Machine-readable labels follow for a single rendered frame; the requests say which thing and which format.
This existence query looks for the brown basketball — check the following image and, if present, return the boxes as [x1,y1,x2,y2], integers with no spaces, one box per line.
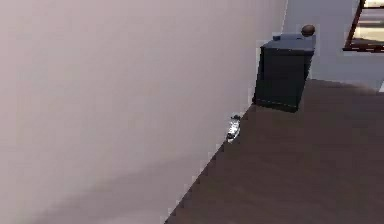
[301,24,317,38]

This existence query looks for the small silver and black object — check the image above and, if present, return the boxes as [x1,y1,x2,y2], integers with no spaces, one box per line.
[226,114,243,144]

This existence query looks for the black cabinet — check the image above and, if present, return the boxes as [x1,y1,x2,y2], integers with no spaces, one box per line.
[252,37,317,114]

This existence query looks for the dark blue flat box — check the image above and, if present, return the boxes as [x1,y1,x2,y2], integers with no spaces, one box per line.
[272,32,305,42]

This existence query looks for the dark red framed window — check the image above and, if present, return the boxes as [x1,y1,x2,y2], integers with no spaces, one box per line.
[342,0,384,54]

